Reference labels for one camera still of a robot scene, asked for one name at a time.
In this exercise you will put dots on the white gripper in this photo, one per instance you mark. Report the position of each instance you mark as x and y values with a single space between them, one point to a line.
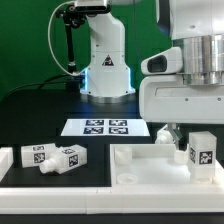
165 99

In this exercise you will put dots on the white sheet with tags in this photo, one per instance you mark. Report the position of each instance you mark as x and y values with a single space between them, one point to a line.
105 127

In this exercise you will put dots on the white L-shaped obstacle fence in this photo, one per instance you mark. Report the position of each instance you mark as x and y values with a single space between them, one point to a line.
112 199

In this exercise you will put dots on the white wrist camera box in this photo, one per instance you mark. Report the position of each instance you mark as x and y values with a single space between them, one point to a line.
167 62

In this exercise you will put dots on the black camera stand pole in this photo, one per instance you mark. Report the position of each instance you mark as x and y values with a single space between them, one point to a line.
72 20

